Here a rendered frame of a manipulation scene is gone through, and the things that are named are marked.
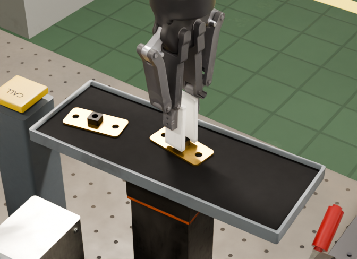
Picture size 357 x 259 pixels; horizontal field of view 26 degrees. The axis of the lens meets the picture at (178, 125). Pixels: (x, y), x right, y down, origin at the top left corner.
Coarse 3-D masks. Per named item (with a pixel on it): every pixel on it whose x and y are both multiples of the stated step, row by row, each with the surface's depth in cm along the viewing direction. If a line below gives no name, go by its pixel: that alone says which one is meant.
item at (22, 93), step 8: (16, 80) 113; (24, 80) 113; (0, 88) 111; (8, 88) 111; (16, 88) 111; (24, 88) 111; (32, 88) 111; (40, 88) 111; (0, 96) 110; (8, 96) 110; (16, 96) 110; (24, 96) 110; (32, 96) 110; (40, 96) 111; (0, 104) 110; (8, 104) 109; (16, 104) 108; (24, 104) 108; (32, 104) 110
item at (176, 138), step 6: (180, 108) 95; (180, 114) 95; (180, 120) 96; (180, 126) 96; (168, 132) 99; (174, 132) 98; (180, 132) 97; (168, 138) 99; (174, 138) 98; (180, 138) 98; (174, 144) 99; (180, 144) 98; (180, 150) 99
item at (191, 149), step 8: (152, 136) 102; (160, 136) 102; (160, 144) 101; (168, 144) 101; (192, 144) 101; (200, 144) 101; (176, 152) 99; (184, 152) 99; (192, 152) 99; (200, 152) 99; (208, 152) 99; (184, 160) 99; (192, 160) 98; (200, 160) 98
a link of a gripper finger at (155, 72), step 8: (152, 56) 86; (160, 56) 87; (144, 64) 89; (152, 64) 88; (160, 64) 88; (144, 72) 90; (152, 72) 89; (160, 72) 88; (152, 80) 90; (160, 80) 89; (152, 88) 91; (160, 88) 90; (168, 88) 91; (152, 96) 92; (160, 96) 91; (168, 96) 92; (152, 104) 93; (160, 104) 92; (168, 104) 92
